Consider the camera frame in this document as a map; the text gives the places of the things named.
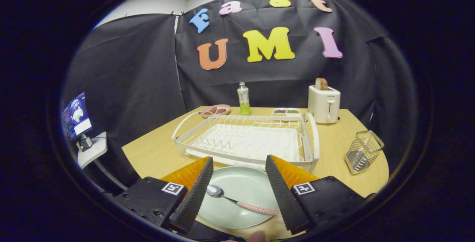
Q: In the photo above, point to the pale green plate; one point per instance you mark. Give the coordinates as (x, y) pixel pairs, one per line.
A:
(241, 182)

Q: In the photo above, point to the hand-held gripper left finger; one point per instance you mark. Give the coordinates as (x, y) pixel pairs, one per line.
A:
(193, 195)

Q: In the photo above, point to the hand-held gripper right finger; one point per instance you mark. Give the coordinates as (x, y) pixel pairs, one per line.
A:
(285, 197)

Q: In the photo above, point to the computer monitor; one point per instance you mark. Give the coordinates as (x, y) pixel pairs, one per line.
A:
(76, 115)

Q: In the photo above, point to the white divided condiment tray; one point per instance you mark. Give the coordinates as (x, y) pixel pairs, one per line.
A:
(285, 112)

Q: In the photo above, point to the clear bottle with green drink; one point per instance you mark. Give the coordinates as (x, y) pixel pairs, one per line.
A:
(243, 99)

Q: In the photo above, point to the small device on stand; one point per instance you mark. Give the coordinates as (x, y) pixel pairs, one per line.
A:
(86, 142)

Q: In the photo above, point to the white toaster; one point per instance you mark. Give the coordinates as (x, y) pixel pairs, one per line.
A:
(323, 104)

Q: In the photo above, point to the pink plate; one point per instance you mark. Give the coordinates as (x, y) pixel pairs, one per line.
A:
(215, 110)

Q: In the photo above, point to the white side table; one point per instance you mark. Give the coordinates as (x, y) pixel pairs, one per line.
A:
(94, 153)

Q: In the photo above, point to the bread slice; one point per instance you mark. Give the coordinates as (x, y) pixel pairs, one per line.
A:
(321, 84)

